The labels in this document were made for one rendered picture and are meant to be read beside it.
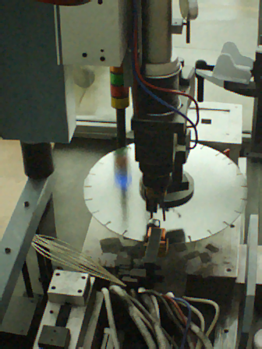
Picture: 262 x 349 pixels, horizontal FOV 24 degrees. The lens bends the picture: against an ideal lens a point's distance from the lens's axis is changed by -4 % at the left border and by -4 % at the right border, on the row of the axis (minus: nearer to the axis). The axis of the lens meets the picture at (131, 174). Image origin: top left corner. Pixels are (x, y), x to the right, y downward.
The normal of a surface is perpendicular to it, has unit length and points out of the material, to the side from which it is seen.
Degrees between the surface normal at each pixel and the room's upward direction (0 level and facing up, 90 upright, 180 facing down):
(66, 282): 0
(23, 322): 0
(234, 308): 0
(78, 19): 90
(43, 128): 90
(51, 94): 90
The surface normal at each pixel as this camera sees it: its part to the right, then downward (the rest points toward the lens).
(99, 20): -0.16, 0.60
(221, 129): -0.02, -0.79
